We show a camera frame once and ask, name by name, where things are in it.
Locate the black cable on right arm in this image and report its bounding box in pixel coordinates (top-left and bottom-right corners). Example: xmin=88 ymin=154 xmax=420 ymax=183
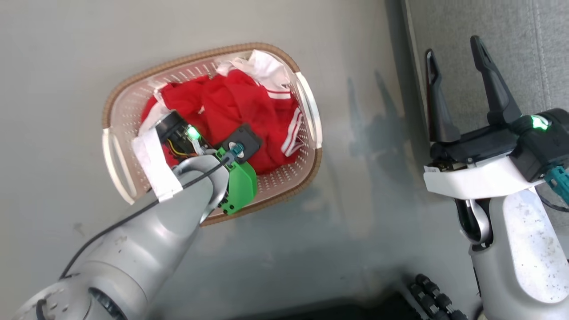
xmin=537 ymin=167 xmax=569 ymax=213

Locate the white strap on left arm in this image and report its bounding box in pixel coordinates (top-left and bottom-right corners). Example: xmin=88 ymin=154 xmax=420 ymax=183
xmin=132 ymin=131 xmax=184 ymax=203

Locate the grey fabric sofa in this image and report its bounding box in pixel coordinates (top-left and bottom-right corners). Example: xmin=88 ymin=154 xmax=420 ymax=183
xmin=402 ymin=0 xmax=569 ymax=147

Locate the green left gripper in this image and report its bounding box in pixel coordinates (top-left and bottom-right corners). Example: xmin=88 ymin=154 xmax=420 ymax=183
xmin=216 ymin=149 xmax=259 ymax=216

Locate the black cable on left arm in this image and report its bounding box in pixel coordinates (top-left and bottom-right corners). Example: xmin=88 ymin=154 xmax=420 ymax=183
xmin=59 ymin=143 xmax=244 ymax=280

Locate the cream perforated laundry basket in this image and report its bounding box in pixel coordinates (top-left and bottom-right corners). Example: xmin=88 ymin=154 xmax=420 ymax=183
xmin=101 ymin=42 xmax=323 ymax=227

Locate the red clothing with white stripes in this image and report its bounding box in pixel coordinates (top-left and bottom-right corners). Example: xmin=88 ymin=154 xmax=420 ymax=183
xmin=141 ymin=69 xmax=307 ymax=175

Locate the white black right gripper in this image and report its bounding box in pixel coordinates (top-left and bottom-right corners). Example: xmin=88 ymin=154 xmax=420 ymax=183
xmin=422 ymin=36 xmax=548 ymax=200

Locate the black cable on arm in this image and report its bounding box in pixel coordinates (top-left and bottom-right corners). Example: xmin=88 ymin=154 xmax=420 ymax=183
xmin=59 ymin=143 xmax=244 ymax=280
xmin=537 ymin=167 xmax=569 ymax=213

